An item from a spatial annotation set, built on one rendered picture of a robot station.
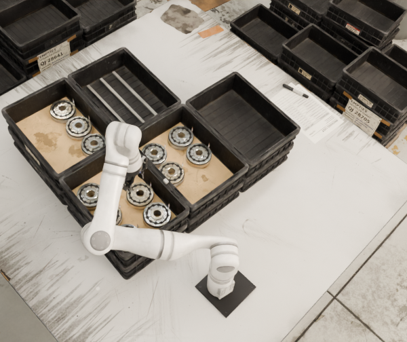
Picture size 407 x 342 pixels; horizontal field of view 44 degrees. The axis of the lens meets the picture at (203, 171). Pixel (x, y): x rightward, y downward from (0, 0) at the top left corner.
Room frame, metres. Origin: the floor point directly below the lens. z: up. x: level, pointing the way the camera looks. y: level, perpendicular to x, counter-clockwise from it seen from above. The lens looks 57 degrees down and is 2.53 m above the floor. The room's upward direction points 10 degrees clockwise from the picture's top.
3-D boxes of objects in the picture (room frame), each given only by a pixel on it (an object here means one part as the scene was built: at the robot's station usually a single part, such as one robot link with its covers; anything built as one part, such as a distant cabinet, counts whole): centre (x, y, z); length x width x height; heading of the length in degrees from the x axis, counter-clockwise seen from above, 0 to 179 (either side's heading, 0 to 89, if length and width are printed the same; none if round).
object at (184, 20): (2.11, 0.26, 0.71); 0.22 x 0.19 x 0.01; 54
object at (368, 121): (1.92, -0.81, 0.41); 0.31 x 0.02 x 0.16; 54
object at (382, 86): (2.06, -0.89, 0.37); 0.40 x 0.30 x 0.45; 54
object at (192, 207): (1.11, 0.07, 0.92); 0.40 x 0.30 x 0.02; 50
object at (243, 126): (1.34, -0.12, 0.87); 0.40 x 0.30 x 0.11; 50
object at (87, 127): (1.19, 0.53, 0.86); 0.10 x 0.10 x 0.01
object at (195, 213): (1.11, 0.07, 0.87); 0.40 x 0.30 x 0.11; 50
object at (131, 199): (0.93, 0.22, 0.86); 0.10 x 0.10 x 0.01
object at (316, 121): (1.62, -0.43, 0.70); 0.33 x 0.23 x 0.01; 54
